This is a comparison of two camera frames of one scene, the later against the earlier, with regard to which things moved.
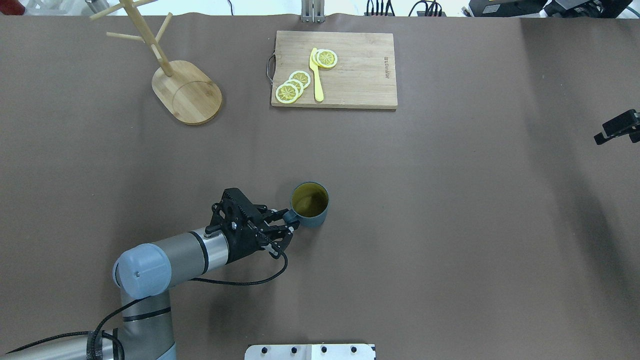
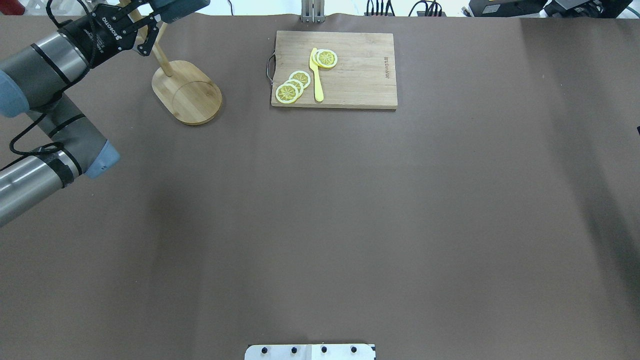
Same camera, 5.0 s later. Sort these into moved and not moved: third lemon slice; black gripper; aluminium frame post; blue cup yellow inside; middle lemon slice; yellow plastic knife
Moved: black gripper; blue cup yellow inside
Not moved: aluminium frame post; middle lemon slice; third lemon slice; yellow plastic knife
